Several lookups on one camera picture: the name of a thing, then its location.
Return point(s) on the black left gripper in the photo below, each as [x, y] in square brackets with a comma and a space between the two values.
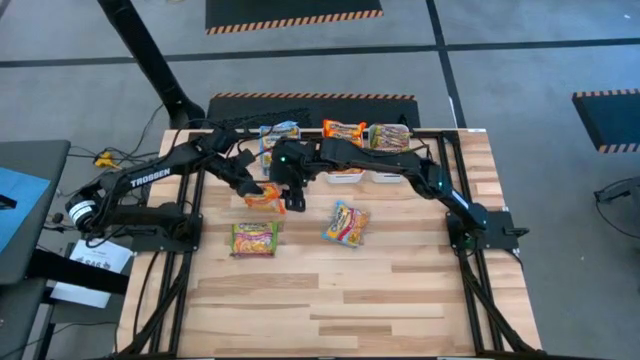
[239, 167]

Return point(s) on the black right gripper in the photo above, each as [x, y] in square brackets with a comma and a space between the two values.
[292, 165]

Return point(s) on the white plastic bin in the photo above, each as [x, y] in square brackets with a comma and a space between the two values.
[259, 160]
[350, 179]
[387, 178]

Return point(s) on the green lime chili Maruchan pack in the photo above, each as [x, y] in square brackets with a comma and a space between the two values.
[254, 240]
[390, 137]

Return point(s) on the blue less-sodium Maruchan ramen pack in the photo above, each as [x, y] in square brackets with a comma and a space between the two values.
[345, 225]

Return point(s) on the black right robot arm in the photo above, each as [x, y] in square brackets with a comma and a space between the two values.
[380, 160]

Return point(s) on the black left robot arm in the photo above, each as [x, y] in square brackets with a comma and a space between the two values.
[150, 175]

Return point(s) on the black hazard-striped floor mat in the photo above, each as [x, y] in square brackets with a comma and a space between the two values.
[350, 107]
[290, 12]
[612, 120]

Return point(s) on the yellow power plug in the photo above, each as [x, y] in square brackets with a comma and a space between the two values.
[103, 160]

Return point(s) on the white printed paper sheet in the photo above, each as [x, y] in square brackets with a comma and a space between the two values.
[107, 257]

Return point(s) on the black stand leg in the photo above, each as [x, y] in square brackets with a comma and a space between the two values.
[145, 50]

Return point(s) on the white blank paper sheet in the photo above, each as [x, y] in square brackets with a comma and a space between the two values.
[80, 295]

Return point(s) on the grey desk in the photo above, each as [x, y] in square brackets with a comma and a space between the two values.
[35, 155]

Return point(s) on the blue desk pad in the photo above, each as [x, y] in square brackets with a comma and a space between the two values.
[20, 220]

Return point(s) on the small black desk object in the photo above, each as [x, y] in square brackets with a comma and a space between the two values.
[6, 201]

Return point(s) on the black floor device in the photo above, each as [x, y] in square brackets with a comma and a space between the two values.
[620, 190]

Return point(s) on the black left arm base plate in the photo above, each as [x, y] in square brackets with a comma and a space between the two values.
[150, 245]

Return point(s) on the black aluminium table frame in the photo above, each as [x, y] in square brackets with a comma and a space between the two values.
[437, 134]

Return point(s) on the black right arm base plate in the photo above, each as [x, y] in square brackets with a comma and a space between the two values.
[500, 232]

